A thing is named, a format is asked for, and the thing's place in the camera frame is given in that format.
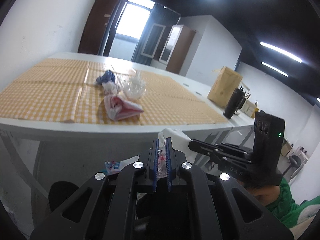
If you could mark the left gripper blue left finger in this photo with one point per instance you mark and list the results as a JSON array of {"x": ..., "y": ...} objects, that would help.
[{"x": 155, "y": 153}]

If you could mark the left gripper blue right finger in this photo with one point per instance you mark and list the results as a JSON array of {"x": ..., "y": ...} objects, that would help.
[{"x": 168, "y": 152}]

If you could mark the clear crumpled plastic bag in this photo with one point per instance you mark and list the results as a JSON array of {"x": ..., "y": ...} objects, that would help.
[{"x": 132, "y": 85}]

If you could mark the person's right hand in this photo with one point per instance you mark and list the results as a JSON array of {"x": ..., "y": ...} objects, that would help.
[{"x": 266, "y": 194}]

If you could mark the crumpled blue plastic bag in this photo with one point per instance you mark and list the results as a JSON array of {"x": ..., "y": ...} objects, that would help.
[{"x": 108, "y": 76}]

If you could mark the yellow checkered tablecloth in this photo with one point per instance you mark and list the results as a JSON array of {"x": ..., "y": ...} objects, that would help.
[{"x": 65, "y": 90}]

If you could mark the white framed glass cabinet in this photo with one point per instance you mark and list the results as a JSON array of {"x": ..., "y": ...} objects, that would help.
[{"x": 167, "y": 46}]

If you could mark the white table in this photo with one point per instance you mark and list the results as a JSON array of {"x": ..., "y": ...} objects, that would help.
[{"x": 91, "y": 133}]

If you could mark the white tissue paper napkin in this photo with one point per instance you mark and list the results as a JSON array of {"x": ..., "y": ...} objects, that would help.
[{"x": 180, "y": 141}]

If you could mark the white knotted printed bag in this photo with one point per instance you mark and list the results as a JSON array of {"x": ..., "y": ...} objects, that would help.
[{"x": 111, "y": 88}]

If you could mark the black cylinder pen holder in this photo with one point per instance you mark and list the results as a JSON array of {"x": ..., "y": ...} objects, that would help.
[{"x": 235, "y": 103}]

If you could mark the brown wooden cabinet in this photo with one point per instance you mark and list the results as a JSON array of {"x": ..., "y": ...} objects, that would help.
[{"x": 94, "y": 36}]

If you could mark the green sleeve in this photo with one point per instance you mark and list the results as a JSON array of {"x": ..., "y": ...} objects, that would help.
[{"x": 288, "y": 211}]

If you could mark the black office chair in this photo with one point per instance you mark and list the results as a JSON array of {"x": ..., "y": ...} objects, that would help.
[{"x": 294, "y": 161}]

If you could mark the pink white paper bag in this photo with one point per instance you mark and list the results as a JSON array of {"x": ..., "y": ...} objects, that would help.
[{"x": 120, "y": 109}]

